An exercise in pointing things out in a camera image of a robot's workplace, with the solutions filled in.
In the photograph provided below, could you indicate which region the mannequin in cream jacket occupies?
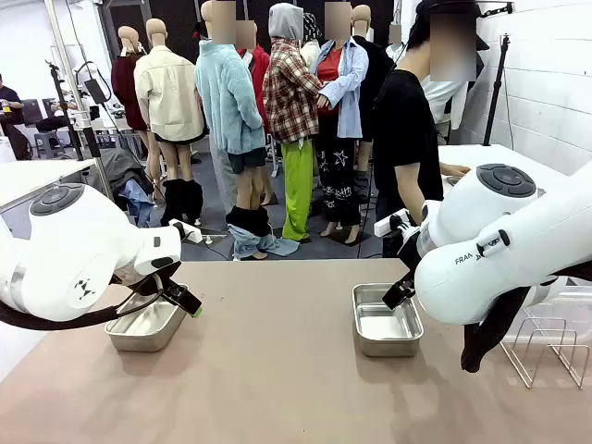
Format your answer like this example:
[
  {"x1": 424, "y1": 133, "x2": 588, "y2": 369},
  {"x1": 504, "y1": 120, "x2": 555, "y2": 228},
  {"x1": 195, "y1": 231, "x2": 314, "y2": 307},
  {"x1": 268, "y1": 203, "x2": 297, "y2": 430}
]
[{"x1": 133, "y1": 18, "x2": 207, "y2": 228}]

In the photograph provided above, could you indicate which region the long white table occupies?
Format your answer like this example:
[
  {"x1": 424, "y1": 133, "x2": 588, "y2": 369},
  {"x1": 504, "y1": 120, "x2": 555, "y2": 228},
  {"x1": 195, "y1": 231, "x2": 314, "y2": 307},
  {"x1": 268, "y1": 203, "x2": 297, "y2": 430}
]
[{"x1": 437, "y1": 143, "x2": 570, "y2": 195}]

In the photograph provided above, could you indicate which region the clear plastic lid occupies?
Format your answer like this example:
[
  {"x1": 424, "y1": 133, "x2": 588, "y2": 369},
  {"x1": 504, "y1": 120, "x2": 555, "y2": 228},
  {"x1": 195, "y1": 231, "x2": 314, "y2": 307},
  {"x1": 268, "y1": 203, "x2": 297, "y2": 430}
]
[{"x1": 531, "y1": 282, "x2": 592, "y2": 325}]

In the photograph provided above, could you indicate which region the mannequin with checked hat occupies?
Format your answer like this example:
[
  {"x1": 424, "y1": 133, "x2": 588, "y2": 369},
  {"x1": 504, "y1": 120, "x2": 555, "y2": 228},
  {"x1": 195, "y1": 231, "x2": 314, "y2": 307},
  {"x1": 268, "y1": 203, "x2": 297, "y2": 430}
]
[{"x1": 300, "y1": 12, "x2": 325, "y2": 70}]

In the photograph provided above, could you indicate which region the mannequin in blue shirt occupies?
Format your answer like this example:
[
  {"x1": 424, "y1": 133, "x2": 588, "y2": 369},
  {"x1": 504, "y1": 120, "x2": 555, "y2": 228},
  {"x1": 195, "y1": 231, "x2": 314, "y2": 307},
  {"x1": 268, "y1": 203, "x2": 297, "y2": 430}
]
[{"x1": 314, "y1": 2, "x2": 371, "y2": 244}]

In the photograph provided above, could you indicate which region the small mannequin in white top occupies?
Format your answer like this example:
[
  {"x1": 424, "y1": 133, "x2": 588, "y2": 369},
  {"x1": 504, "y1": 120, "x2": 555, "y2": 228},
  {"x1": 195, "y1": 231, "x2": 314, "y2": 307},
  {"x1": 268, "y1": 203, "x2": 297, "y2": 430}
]
[{"x1": 386, "y1": 22, "x2": 408, "y2": 64}]

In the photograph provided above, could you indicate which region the silver wire rack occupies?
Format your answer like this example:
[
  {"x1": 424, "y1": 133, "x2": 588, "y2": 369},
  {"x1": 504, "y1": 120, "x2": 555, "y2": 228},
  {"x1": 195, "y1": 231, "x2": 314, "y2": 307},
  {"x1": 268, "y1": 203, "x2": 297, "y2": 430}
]
[{"x1": 499, "y1": 316, "x2": 591, "y2": 390}]

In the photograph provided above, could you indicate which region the mannequin in white jacket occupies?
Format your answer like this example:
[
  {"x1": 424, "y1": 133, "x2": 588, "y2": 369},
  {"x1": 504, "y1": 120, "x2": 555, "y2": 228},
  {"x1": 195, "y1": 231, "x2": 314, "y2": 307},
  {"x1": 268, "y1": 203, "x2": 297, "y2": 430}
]
[{"x1": 423, "y1": 76, "x2": 469, "y2": 140}]

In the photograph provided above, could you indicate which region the white side table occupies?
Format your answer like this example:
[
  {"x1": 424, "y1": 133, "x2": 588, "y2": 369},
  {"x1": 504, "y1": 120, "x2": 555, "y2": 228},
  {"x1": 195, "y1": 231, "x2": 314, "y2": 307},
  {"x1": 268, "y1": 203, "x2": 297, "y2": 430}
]
[{"x1": 0, "y1": 158, "x2": 98, "y2": 209}]

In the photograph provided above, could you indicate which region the person's left hand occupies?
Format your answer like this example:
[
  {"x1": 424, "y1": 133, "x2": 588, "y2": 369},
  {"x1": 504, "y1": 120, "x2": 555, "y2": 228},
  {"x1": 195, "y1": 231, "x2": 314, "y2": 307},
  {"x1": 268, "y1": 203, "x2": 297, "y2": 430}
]
[{"x1": 438, "y1": 163, "x2": 472, "y2": 179}]

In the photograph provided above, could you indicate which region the grey clothes pile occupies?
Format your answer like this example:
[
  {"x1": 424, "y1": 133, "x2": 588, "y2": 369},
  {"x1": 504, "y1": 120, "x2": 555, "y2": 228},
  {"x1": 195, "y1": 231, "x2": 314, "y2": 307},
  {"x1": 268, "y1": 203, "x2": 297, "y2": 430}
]
[{"x1": 99, "y1": 147, "x2": 154, "y2": 200}]

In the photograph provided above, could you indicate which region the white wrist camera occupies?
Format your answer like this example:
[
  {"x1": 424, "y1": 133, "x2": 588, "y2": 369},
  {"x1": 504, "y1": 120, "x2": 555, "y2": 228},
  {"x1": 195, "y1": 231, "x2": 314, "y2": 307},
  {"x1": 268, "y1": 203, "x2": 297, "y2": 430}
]
[
  {"x1": 373, "y1": 208, "x2": 413, "y2": 237},
  {"x1": 168, "y1": 219, "x2": 204, "y2": 244}
]

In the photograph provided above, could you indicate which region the black left arm cable sleeve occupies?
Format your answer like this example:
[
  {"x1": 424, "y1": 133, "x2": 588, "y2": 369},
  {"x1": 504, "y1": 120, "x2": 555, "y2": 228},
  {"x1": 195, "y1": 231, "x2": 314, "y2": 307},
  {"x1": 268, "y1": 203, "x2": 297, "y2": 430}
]
[{"x1": 0, "y1": 272, "x2": 167, "y2": 332}]

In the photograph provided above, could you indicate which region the mannequin in dark red sweater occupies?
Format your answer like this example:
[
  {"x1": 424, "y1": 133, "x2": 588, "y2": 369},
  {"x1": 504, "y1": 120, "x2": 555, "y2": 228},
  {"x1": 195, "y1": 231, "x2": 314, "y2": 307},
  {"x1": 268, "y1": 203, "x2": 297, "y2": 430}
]
[{"x1": 110, "y1": 25, "x2": 156, "y2": 163}]

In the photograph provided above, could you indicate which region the silver light stand pole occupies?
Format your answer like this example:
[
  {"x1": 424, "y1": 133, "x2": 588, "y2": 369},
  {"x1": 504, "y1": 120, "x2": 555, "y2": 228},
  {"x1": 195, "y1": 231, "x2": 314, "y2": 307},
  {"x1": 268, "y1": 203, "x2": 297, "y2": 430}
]
[{"x1": 43, "y1": 0, "x2": 115, "y2": 203}]

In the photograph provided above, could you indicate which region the mannequin in black coat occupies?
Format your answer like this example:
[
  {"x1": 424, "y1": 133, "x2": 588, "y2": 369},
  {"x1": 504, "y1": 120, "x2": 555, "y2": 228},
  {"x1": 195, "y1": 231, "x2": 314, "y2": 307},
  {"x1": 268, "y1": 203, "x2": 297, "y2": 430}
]
[{"x1": 351, "y1": 4, "x2": 394, "y2": 154}]

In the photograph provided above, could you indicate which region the mannequin in red jacket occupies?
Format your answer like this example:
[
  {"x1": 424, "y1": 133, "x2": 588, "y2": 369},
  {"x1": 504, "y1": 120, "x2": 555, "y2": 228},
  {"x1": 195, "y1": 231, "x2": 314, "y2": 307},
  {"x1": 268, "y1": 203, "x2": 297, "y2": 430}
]
[{"x1": 235, "y1": 20, "x2": 272, "y2": 135}]

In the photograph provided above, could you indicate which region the mannequin in light blue fleece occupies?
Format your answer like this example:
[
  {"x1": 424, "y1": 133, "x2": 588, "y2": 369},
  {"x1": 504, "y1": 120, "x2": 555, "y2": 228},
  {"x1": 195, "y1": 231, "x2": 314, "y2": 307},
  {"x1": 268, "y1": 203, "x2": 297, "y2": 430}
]
[{"x1": 193, "y1": 0, "x2": 278, "y2": 261}]

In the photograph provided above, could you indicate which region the seated person in dark shirt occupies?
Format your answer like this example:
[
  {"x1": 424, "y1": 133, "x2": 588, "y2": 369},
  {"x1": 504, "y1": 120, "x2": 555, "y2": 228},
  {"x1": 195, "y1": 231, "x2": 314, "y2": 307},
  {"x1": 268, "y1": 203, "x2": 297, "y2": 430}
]
[{"x1": 0, "y1": 73, "x2": 24, "y2": 126}]

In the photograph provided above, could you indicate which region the blue garment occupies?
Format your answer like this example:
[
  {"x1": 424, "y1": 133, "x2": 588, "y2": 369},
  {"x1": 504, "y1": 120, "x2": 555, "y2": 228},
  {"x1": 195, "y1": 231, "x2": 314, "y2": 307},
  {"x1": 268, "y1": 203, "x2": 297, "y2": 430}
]
[{"x1": 115, "y1": 179, "x2": 156, "y2": 228}]

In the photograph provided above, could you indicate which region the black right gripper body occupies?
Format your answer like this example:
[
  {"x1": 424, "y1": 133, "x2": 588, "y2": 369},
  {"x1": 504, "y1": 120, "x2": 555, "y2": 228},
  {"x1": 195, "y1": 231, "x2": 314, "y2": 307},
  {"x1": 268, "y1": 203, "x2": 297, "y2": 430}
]
[{"x1": 397, "y1": 229, "x2": 421, "y2": 279}]

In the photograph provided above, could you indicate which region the black tripod stand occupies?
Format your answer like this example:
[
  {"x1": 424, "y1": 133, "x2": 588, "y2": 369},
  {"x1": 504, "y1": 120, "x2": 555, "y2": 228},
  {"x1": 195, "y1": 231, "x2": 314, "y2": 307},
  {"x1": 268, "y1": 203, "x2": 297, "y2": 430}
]
[{"x1": 44, "y1": 58, "x2": 84, "y2": 162}]

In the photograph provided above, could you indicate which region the black power adapter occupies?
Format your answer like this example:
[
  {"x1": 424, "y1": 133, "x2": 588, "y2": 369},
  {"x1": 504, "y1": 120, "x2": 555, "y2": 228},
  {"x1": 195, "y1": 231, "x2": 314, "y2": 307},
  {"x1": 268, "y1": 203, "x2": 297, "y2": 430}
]
[{"x1": 82, "y1": 62, "x2": 112, "y2": 105}]

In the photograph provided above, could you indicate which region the grey stool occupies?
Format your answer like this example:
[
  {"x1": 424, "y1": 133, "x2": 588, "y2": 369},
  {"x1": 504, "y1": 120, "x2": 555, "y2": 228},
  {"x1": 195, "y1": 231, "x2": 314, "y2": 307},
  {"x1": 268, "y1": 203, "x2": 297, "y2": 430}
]
[{"x1": 34, "y1": 131, "x2": 64, "y2": 158}]

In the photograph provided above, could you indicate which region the person in black T-shirt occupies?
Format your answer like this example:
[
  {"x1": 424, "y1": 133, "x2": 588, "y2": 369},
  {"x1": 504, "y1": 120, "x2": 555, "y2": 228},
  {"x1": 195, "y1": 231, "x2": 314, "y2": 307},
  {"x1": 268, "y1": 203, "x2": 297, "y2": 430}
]
[{"x1": 372, "y1": 0, "x2": 491, "y2": 258}]

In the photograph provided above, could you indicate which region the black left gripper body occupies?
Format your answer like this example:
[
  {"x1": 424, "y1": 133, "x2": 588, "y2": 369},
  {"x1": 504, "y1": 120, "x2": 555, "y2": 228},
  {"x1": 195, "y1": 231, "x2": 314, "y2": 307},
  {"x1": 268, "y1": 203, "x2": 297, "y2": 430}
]
[{"x1": 138, "y1": 261, "x2": 184, "y2": 298}]

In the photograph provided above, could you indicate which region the mannequin in plaid shirt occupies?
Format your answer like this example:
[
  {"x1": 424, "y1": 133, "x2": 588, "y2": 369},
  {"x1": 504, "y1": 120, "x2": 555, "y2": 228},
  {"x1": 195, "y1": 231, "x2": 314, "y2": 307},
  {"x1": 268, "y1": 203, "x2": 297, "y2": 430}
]
[{"x1": 262, "y1": 3, "x2": 325, "y2": 244}]

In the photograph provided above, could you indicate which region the metal mannequin base plate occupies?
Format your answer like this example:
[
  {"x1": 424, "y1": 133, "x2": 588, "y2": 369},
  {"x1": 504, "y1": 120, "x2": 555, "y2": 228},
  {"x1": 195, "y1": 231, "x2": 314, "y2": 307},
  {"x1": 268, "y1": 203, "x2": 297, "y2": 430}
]
[{"x1": 182, "y1": 227, "x2": 230, "y2": 249}]

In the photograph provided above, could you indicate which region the steel container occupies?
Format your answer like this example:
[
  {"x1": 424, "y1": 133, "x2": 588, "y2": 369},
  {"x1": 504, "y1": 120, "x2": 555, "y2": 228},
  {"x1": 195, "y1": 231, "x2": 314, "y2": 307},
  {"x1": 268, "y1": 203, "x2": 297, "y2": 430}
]
[
  {"x1": 351, "y1": 282, "x2": 425, "y2": 358},
  {"x1": 104, "y1": 282, "x2": 189, "y2": 353}
]

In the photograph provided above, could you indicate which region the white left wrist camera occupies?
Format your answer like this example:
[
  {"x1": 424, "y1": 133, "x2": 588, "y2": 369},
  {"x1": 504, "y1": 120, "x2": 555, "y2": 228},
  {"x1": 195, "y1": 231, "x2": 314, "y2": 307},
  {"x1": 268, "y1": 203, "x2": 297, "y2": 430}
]
[{"x1": 168, "y1": 219, "x2": 204, "y2": 244}]

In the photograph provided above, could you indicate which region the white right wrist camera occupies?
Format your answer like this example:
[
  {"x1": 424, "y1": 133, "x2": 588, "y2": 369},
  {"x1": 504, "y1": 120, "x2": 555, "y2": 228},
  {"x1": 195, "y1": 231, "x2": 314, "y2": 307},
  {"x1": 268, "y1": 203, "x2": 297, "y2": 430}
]
[{"x1": 373, "y1": 208, "x2": 413, "y2": 237}]

